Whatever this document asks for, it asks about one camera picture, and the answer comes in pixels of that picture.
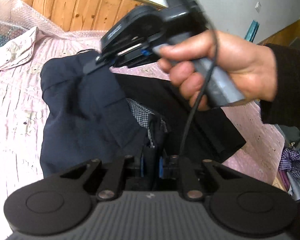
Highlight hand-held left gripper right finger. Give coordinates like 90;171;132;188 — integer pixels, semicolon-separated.
159;154;238;201

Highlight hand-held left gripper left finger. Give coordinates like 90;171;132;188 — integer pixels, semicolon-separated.
60;152;146;201

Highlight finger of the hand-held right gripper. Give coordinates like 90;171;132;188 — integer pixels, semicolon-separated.
83;52;116;76

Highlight navy pants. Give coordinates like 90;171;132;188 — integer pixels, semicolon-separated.
39;51;150;178

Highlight person's right forearm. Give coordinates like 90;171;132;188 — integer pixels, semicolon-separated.
259;43;300;128

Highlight person's right hand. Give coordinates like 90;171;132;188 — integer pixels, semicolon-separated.
157;30;278;112

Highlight wooden headboard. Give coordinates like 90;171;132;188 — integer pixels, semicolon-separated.
1;0;168;33

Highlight pink bear print quilt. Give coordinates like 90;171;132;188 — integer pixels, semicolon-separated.
0;26;288;240

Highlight clear bubble wrap sheet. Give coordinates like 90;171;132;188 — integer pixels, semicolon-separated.
0;0;108;53

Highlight purple checked cloth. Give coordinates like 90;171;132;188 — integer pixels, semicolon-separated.
281;147;300;178

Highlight wooden side panel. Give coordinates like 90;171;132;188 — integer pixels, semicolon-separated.
259;12;300;46

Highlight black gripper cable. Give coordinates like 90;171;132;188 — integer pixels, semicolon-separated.
169;0;219;158

